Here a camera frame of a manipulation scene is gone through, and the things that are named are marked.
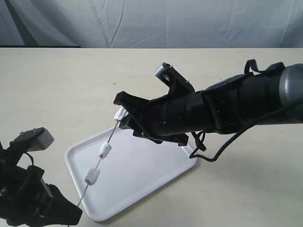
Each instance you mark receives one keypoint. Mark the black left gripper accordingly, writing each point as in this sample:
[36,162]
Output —
[24,197]

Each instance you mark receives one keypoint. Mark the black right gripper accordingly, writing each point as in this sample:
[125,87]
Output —
[165,118]

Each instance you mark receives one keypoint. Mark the thin metal skewer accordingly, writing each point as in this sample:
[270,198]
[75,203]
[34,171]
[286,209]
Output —
[99,160]

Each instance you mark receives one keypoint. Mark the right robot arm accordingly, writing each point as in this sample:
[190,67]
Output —
[224,108]

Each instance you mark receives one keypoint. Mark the white rectangular plastic tray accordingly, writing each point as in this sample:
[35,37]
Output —
[133,169]

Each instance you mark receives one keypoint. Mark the white backdrop cloth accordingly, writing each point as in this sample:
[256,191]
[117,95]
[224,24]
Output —
[152,23]

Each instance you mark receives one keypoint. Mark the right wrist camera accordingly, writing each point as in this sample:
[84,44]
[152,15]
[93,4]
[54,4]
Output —
[177,84]

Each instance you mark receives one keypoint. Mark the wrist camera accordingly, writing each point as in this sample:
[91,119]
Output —
[177,84]
[36,139]

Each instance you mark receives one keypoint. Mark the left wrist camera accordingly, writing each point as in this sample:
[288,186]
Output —
[36,139]

